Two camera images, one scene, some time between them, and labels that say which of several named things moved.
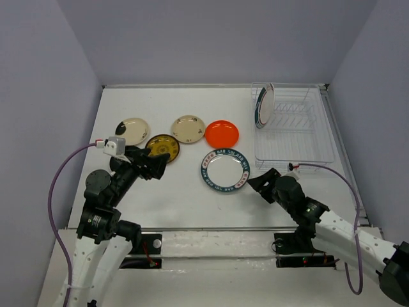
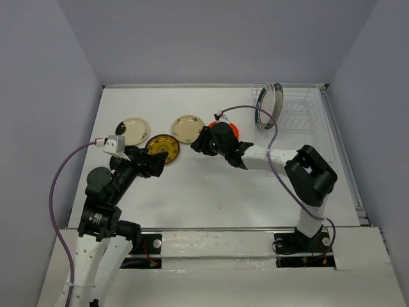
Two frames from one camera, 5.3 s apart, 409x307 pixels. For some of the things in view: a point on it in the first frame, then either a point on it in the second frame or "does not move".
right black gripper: x=257 y=183 to x=201 y=143
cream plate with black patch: x=135 y=131 does not move
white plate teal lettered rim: x=225 y=170 to x=279 y=98
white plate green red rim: x=264 y=106 does not move
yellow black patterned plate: x=163 y=144 does not move
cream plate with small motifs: x=188 y=129 does not move
